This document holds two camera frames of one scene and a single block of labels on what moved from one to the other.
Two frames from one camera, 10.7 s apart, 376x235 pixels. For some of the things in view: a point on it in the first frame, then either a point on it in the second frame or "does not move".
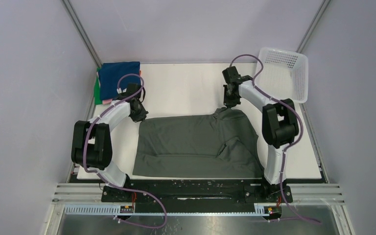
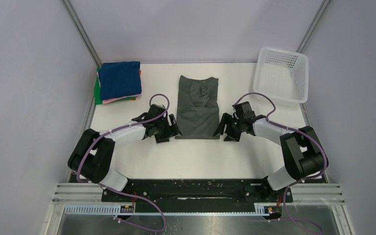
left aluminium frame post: (81, 31) does not move
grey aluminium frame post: (323, 7) does not move
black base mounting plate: (197, 192) does not move
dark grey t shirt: (221, 145) -> (198, 114)
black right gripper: (229, 103) -> (227, 119)
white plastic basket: (285, 75) does not move
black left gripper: (141, 116) -> (165, 137)
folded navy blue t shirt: (109, 74) does not move
